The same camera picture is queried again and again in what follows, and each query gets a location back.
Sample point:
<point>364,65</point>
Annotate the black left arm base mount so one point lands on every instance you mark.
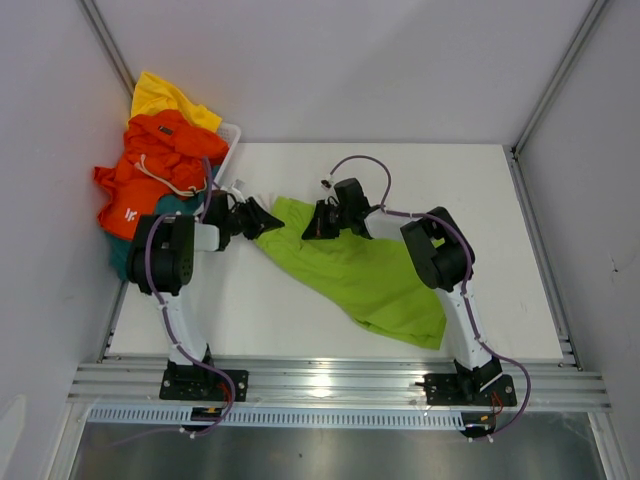
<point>193,383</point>

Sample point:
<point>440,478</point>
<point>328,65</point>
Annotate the orange shorts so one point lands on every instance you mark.
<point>168,148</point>

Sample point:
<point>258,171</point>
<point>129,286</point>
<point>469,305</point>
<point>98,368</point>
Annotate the aluminium corner post right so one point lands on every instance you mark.
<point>576,47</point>

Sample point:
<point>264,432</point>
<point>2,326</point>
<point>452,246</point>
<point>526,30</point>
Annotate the lime green shorts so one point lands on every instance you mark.
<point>372,281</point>

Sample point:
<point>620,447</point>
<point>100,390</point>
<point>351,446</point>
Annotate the aluminium corner post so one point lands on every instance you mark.
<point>107,42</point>
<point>576,47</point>

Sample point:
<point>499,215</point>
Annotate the yellow shorts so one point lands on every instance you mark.
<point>152,95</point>

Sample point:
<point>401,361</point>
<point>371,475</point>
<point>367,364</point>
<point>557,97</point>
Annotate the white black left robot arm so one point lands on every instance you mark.
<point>161,262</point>

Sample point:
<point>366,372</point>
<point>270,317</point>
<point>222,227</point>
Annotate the aluminium frame rail front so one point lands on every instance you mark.
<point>337,383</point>

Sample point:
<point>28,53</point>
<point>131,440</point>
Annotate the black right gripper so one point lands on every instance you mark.
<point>318,229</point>

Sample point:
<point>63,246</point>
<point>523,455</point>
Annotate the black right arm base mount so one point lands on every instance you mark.
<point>455,389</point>

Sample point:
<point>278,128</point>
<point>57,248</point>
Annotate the aluminium corner post left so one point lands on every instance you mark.
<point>107,42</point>

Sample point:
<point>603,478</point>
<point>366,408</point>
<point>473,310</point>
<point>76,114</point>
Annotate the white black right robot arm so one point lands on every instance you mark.
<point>441,257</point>

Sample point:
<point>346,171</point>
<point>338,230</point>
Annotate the teal shorts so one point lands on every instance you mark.
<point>127,201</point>

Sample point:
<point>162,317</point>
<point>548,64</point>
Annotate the white slotted cable duct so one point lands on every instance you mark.
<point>412,419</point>

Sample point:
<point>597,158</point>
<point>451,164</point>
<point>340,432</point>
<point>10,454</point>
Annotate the white plastic laundry basket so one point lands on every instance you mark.
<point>231,134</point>

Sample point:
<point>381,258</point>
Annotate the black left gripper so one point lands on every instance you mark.
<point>261,220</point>

